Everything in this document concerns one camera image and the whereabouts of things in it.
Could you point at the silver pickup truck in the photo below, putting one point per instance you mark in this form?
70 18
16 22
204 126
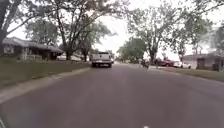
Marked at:
101 58

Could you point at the grey asphalt road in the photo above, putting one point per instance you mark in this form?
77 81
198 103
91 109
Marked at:
120 96

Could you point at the person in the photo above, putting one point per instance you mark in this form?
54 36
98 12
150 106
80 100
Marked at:
145 63

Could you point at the pale parked vehicle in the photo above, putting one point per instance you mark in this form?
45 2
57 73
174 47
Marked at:
71 57

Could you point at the row of trees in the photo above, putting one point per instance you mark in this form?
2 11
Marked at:
68 50
153 50

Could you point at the red vehicle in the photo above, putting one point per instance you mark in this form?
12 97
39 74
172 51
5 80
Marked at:
166 62

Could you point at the grass lawn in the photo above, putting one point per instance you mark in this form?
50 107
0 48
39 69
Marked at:
206 74
30 70

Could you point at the low grey-roofed house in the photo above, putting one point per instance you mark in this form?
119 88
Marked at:
30 50

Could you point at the pale concrete kerb strip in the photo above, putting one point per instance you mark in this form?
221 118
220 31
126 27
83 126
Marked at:
26 86

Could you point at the low building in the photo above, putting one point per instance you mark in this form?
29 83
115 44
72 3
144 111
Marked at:
206 61

